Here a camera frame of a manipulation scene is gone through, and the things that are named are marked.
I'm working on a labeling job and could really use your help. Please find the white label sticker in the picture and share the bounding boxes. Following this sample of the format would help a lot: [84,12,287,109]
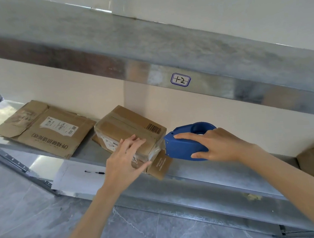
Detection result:
[170,71,192,88]

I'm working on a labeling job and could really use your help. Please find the taped brown cardboard box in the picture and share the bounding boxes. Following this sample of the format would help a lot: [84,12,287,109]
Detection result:
[92,101,170,174]

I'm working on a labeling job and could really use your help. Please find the crumpled tape scrap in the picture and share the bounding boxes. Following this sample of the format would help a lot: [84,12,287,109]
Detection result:
[243,191,262,202]

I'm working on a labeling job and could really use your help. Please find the blue tape dispenser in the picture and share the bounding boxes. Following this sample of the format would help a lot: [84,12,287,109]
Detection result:
[162,121,220,164]

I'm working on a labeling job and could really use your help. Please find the person's left hand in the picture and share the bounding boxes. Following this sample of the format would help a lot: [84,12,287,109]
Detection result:
[97,133,155,196]

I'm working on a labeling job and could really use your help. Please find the flat brown cardboard piece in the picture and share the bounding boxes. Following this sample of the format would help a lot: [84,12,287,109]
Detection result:
[91,127,175,186]

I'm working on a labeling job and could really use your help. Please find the flattened cardboard box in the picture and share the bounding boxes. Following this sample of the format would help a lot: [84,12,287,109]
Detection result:
[0,95,100,165]

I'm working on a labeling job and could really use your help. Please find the person's left forearm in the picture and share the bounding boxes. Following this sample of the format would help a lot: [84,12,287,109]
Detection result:
[46,184,124,238]

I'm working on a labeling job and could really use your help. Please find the black pen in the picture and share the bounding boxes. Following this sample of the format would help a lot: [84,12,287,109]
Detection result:
[84,169,106,176]

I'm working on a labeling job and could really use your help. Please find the person's right forearm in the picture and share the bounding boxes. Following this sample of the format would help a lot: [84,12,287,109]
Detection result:
[237,139,314,238]

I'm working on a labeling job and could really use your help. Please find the person's right hand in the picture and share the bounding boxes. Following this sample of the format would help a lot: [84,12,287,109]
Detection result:
[173,125,253,168]

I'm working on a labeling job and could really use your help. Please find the white paper sheet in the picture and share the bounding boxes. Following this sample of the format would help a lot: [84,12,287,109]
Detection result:
[49,156,112,199]

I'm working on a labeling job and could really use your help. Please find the perforated steel rail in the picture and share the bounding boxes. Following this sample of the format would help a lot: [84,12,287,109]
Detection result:
[0,139,57,201]

